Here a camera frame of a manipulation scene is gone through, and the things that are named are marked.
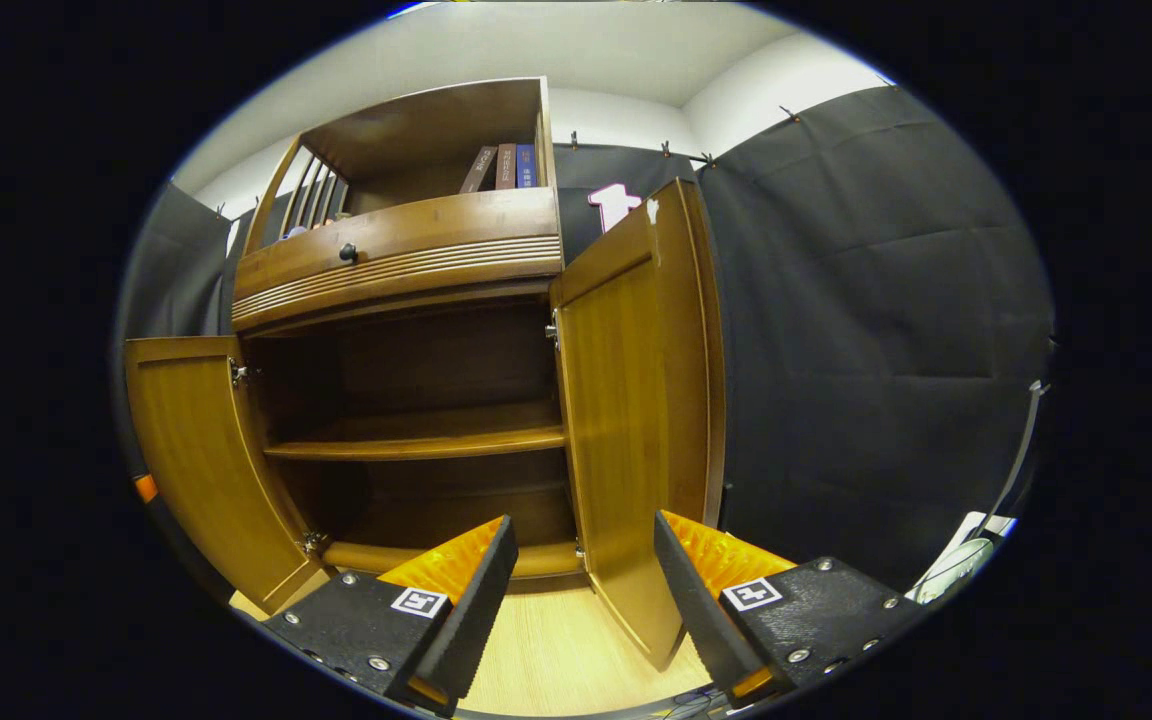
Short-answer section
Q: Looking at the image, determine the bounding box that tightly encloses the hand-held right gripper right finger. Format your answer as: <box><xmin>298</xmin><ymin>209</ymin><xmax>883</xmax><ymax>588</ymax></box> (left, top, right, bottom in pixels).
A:
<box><xmin>653</xmin><ymin>509</ymin><xmax>928</xmax><ymax>707</ymax></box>

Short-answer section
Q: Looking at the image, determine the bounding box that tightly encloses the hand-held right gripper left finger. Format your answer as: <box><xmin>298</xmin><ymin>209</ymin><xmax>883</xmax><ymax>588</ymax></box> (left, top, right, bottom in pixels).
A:
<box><xmin>263</xmin><ymin>514</ymin><xmax>520</xmax><ymax>714</ymax></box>

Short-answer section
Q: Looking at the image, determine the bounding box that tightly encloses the wooden shoe cabinet door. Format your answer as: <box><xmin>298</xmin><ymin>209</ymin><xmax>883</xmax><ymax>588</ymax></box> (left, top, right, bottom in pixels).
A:
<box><xmin>548</xmin><ymin>178</ymin><xmax>728</xmax><ymax>674</ymax></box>
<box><xmin>124</xmin><ymin>335</ymin><xmax>333</xmax><ymax>615</ymax></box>

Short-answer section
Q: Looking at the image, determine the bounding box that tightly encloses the wooden double-door shoe cabinet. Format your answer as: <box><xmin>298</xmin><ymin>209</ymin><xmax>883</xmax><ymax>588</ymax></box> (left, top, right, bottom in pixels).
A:
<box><xmin>124</xmin><ymin>77</ymin><xmax>728</xmax><ymax>674</ymax></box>

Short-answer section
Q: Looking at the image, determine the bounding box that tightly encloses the white device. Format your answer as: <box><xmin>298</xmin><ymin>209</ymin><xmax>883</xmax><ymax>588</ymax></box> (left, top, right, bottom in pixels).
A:
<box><xmin>910</xmin><ymin>511</ymin><xmax>1020</xmax><ymax>607</ymax></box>

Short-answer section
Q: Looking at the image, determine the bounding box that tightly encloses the black backdrop cloth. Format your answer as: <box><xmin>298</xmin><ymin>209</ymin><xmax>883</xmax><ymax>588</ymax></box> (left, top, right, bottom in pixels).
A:
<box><xmin>116</xmin><ymin>85</ymin><xmax>1057</xmax><ymax>593</ymax></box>

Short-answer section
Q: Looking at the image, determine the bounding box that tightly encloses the wooden drawer with ridges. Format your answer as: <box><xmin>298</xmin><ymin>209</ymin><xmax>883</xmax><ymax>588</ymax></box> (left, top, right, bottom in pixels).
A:
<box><xmin>231</xmin><ymin>187</ymin><xmax>566</xmax><ymax>335</ymax></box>

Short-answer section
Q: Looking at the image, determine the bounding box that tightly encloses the dark brown book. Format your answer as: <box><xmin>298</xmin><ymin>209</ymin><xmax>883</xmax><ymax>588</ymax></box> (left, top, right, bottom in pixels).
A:
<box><xmin>458</xmin><ymin>146</ymin><xmax>499</xmax><ymax>195</ymax></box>

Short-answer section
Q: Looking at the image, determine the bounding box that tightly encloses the grey cable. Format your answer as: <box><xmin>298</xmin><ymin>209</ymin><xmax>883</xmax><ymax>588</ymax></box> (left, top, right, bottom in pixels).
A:
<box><xmin>984</xmin><ymin>378</ymin><xmax>1053</xmax><ymax>523</ymax></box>

